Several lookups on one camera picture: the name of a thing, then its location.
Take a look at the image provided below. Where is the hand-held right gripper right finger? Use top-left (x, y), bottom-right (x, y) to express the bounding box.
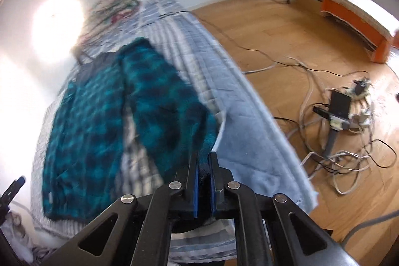
top-left (210, 151), bottom-right (359, 266)

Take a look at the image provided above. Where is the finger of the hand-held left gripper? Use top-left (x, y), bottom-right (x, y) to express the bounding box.
top-left (0, 176), bottom-right (27, 208)

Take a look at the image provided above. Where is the black ring light cable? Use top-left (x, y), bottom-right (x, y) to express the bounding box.
top-left (159, 11), bottom-right (375, 81)

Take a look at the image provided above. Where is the white power strip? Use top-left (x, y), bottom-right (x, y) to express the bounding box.
top-left (330, 110), bottom-right (373, 133)

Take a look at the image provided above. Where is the grey cable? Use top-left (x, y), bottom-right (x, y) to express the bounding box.
top-left (340, 208), bottom-right (399, 251)

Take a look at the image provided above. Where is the teal plaid fleece jacket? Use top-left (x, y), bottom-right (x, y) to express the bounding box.
top-left (42, 37), bottom-right (219, 232)

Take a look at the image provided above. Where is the white cable tangle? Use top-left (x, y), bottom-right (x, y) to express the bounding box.
top-left (243, 57), bottom-right (393, 195)

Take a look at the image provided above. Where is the folded floral quilt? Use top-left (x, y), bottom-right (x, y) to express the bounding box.
top-left (78, 0), bottom-right (147, 45)

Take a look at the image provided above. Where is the bed with striped sheet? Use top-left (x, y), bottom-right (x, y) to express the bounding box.
top-left (29, 15), bottom-right (318, 263)

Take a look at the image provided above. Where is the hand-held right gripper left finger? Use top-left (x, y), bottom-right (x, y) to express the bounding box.
top-left (40, 151), bottom-right (199, 266)

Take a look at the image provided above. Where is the black box device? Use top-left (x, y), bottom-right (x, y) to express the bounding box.
top-left (330, 91), bottom-right (351, 120)

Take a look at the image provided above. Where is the orange bench with white cover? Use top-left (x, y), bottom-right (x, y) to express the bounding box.
top-left (321, 0), bottom-right (399, 65)

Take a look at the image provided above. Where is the blue checked bed sheet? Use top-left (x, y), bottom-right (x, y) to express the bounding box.
top-left (137, 0), bottom-right (191, 34)

